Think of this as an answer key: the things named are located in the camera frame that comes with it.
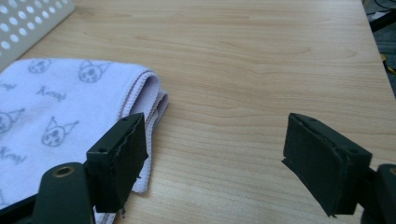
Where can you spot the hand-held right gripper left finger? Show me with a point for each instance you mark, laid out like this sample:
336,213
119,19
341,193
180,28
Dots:
115,168

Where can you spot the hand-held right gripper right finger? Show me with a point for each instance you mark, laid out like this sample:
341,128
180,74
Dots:
323,165

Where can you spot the lilac printed towel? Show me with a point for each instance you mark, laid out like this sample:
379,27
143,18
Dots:
62,118

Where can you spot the black metal stand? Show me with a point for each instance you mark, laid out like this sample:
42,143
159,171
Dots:
382,19

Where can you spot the white perforated basket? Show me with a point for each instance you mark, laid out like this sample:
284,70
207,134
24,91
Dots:
21,25

